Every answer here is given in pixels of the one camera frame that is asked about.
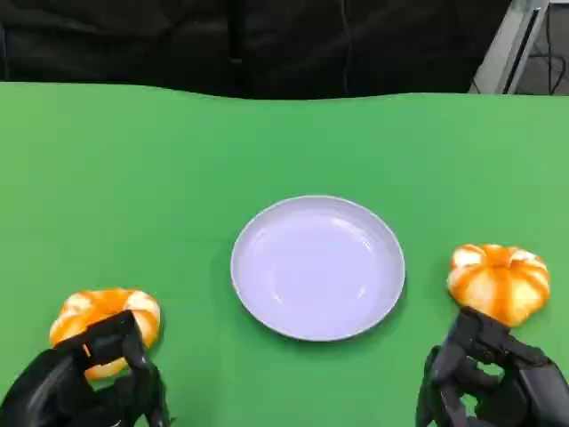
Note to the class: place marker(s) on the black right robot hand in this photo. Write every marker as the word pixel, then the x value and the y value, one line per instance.
pixel 533 391

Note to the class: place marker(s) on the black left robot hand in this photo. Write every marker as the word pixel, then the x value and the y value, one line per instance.
pixel 44 391

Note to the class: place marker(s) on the orange and white bread roll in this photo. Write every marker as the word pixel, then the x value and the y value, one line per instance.
pixel 498 284
pixel 142 311

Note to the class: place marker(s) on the green table cloth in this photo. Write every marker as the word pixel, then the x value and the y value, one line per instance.
pixel 133 178

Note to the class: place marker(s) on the lilac plate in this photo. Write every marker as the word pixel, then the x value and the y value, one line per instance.
pixel 318 267

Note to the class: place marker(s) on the black backdrop curtain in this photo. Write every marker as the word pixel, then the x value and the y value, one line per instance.
pixel 178 44

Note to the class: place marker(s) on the aluminium frame post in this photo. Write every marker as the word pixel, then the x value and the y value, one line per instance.
pixel 502 49

